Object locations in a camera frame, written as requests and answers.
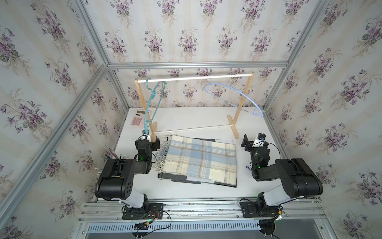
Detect light blue plastic hanger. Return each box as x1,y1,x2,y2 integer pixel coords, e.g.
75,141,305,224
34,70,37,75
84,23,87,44
202,83,264,118

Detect teal plastic hanger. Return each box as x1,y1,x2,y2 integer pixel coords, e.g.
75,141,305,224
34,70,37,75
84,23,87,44
143,80,168,135

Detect plaid blue cream scarf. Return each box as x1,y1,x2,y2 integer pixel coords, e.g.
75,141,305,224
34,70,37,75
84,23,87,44
153,134,238,183

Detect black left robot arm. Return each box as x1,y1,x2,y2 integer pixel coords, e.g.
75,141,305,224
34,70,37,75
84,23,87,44
95,137,160,211

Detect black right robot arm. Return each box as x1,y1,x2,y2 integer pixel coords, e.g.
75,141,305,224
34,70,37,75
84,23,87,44
241,133,323,214

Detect black white checkered scarf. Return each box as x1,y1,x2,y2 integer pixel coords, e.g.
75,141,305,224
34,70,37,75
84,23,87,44
157,135,238,188

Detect pink calculator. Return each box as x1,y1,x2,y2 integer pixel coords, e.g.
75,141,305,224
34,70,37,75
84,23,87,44
131,110,145,127

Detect yellow pencil cup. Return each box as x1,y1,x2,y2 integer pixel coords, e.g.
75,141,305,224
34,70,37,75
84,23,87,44
102,151,126,161

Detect wooden clothes rack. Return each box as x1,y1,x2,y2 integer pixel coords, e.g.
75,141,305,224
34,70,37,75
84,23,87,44
135,73,255,138

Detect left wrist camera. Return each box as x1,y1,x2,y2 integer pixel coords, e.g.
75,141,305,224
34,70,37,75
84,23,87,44
139,135,151,141

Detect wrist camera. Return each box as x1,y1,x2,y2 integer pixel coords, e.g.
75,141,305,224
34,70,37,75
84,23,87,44
252,133,266,147
139,135,151,141

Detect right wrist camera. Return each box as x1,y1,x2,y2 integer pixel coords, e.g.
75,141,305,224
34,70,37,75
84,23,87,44
252,133,266,147

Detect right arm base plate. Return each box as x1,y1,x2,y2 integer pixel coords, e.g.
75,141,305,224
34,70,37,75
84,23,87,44
239,200,283,218

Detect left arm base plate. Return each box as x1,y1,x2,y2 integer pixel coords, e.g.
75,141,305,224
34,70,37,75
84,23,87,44
121,203,164,220

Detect aluminium front rail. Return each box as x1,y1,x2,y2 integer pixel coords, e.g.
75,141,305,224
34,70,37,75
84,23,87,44
79,198,327,223

